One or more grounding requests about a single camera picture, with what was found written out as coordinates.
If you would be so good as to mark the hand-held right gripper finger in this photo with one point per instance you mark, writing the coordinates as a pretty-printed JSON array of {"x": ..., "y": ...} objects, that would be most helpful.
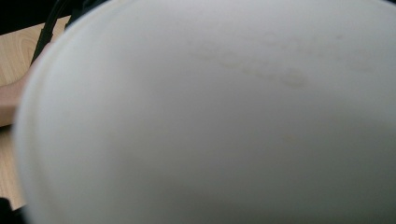
[{"x": 7, "y": 213}]

